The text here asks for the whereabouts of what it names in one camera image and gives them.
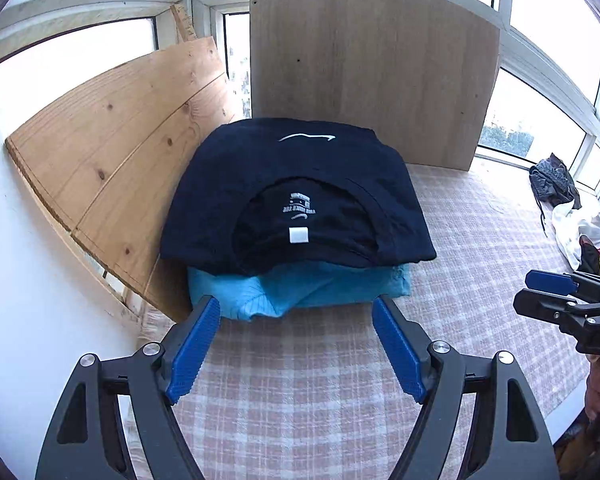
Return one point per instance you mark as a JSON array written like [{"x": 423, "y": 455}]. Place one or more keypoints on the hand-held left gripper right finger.
[{"x": 397, "y": 355}]

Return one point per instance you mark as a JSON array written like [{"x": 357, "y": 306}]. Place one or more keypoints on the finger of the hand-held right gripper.
[
  {"x": 540, "y": 304},
  {"x": 550, "y": 282}
]

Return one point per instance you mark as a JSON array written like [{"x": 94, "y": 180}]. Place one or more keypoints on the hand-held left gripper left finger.
[{"x": 192, "y": 350}]

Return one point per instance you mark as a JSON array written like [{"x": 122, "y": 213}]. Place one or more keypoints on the navy blue t-shirt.
[{"x": 330, "y": 175}]

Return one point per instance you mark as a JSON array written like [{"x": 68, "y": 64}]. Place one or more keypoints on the white garment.
[{"x": 567, "y": 230}]

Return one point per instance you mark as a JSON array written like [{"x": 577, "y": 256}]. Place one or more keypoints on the light blue folded garment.
[{"x": 330, "y": 290}]

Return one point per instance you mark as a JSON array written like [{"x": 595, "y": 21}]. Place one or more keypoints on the dark grey garment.
[{"x": 552, "y": 180}]

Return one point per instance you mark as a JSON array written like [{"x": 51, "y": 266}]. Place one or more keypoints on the pink checked tablecloth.
[{"x": 305, "y": 410}]

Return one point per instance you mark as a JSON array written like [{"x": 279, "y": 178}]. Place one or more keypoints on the pine wood board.
[{"x": 130, "y": 125}]

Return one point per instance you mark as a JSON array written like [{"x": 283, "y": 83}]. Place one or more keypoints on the narrow wooden plank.
[{"x": 184, "y": 22}]

